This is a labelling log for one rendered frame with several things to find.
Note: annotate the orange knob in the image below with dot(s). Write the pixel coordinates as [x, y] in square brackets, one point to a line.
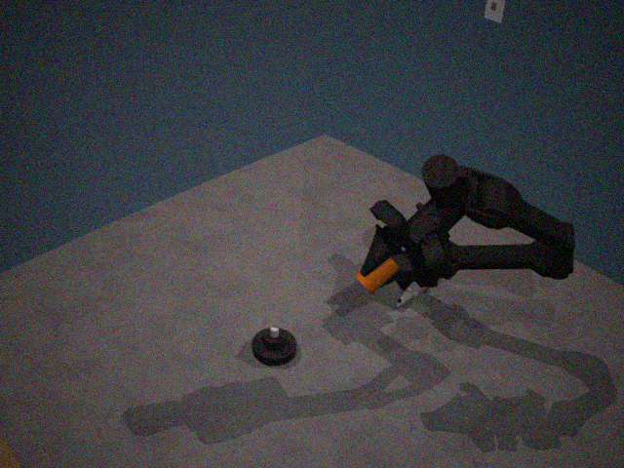
[379, 276]

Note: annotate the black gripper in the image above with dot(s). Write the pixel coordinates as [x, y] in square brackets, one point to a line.
[397, 233]

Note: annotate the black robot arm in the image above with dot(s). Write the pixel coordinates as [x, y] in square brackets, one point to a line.
[494, 203]

